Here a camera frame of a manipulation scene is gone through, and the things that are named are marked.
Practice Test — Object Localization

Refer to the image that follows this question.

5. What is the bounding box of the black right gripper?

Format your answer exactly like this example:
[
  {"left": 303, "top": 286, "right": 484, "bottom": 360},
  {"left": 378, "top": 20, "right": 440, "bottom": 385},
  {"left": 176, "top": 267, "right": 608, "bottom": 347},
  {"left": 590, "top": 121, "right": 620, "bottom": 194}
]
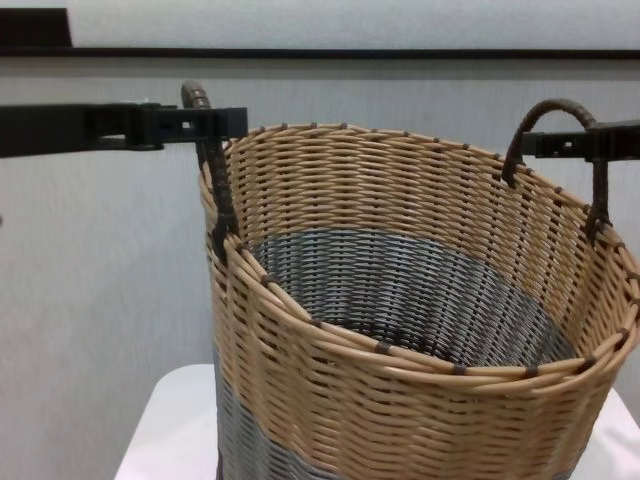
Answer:
[{"left": 522, "top": 119, "right": 640, "bottom": 164}]

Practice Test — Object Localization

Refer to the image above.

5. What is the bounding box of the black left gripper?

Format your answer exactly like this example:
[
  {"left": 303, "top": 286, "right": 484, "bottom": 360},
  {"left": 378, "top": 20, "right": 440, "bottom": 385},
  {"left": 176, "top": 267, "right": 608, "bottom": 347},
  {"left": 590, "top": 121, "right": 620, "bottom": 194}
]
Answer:
[{"left": 0, "top": 101, "right": 249, "bottom": 158}]

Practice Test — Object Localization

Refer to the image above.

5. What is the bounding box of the tan grey woven laundry basket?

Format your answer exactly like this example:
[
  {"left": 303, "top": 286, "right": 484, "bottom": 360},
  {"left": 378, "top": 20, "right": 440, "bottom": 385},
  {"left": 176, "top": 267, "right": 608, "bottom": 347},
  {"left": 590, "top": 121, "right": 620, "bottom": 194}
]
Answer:
[{"left": 180, "top": 80, "right": 640, "bottom": 480}]

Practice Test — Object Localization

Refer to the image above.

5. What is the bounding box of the white foam board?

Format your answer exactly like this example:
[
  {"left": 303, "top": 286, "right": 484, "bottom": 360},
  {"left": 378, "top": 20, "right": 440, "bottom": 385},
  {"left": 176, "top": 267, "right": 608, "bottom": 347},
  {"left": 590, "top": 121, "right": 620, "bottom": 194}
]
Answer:
[{"left": 64, "top": 0, "right": 640, "bottom": 50}]

